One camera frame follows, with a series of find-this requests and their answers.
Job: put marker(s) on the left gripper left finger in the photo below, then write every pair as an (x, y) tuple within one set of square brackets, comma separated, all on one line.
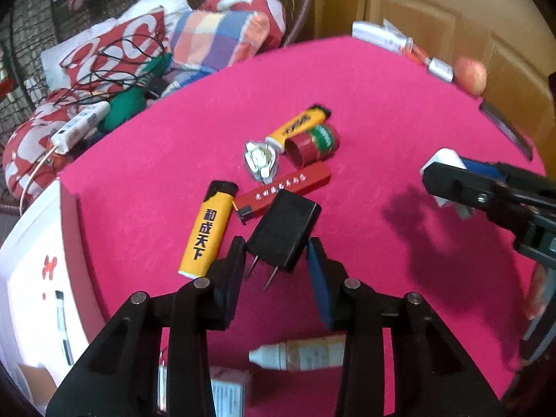
[(117, 374)]

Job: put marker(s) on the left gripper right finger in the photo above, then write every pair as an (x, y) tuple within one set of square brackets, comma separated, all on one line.
[(434, 375)]

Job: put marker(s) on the white charger plug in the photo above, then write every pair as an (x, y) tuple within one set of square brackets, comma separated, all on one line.
[(439, 176)]

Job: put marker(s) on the small amber dropper bottle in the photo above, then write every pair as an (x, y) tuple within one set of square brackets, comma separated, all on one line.
[(301, 355)]

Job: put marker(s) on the yellow lighter blue characters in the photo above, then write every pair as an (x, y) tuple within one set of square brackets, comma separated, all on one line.
[(208, 229)]

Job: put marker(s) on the black charger plug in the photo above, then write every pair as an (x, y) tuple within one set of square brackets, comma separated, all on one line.
[(282, 233)]

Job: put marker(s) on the yellow lighter with dark print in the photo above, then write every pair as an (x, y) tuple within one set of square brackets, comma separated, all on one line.
[(309, 118)]

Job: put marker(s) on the black smartphone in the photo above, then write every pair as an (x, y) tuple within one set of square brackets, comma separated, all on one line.
[(507, 128)]

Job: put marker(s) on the white storage box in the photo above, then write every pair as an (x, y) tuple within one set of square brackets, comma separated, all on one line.
[(49, 312)]

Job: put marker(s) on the small white medicine box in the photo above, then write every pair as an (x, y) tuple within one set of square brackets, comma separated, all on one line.
[(231, 389)]

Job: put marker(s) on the red apple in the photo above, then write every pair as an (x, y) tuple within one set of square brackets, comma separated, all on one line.
[(470, 75)]

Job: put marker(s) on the wooden door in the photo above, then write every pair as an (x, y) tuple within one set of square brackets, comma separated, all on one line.
[(510, 37)]

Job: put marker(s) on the magenta table cloth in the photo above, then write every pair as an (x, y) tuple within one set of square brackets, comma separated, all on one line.
[(140, 188)]

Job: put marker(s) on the red green small tin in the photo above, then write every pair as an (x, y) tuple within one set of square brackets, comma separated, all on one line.
[(315, 144)]

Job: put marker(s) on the white multi-port power bank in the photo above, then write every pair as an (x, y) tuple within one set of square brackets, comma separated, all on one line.
[(385, 36)]

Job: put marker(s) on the white power strip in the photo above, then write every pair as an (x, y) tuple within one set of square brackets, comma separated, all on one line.
[(73, 131)]

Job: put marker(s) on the green cloth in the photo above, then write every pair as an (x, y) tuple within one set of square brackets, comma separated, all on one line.
[(130, 102)]

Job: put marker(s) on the red white patterned pillow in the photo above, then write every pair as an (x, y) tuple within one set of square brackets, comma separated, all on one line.
[(94, 65)]

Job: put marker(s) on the plaid cushion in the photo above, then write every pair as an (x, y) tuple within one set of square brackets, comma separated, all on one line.
[(207, 42)]

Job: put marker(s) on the wicker hanging chair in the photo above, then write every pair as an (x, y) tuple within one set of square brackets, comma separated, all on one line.
[(36, 35)]

